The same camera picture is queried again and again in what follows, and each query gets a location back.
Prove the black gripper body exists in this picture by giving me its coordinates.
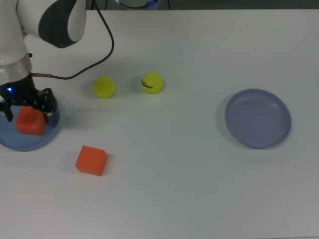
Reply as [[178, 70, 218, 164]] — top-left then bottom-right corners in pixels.
[[0, 74, 45, 110]]

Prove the orange cube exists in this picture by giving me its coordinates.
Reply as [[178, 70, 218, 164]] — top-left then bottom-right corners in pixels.
[[75, 145, 108, 177], [14, 106, 46, 136]]

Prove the yellow tennis ball black print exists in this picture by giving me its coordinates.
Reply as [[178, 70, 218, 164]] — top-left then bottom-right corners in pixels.
[[140, 71, 163, 94]]

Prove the blue plate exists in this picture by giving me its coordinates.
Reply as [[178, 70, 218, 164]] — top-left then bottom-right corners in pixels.
[[0, 98, 61, 152]]

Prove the purple plate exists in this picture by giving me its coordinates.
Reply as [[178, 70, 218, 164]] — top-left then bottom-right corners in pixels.
[[224, 88, 292, 150]]

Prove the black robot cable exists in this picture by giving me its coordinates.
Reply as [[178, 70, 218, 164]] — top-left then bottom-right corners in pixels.
[[31, 0, 115, 80]]

